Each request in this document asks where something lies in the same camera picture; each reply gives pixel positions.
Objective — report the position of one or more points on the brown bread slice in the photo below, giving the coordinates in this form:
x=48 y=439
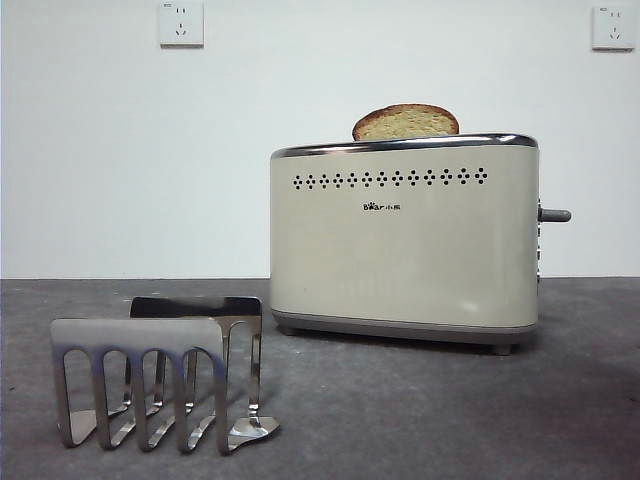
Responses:
x=405 y=125

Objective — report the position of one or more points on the white wall socket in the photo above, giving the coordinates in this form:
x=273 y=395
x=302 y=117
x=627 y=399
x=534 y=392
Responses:
x=182 y=24
x=613 y=27

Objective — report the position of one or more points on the cream toaster with grey lever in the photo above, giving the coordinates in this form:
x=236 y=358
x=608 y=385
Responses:
x=400 y=250

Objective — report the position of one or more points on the shiny steel toast rack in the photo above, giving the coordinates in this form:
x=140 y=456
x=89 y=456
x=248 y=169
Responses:
x=136 y=335

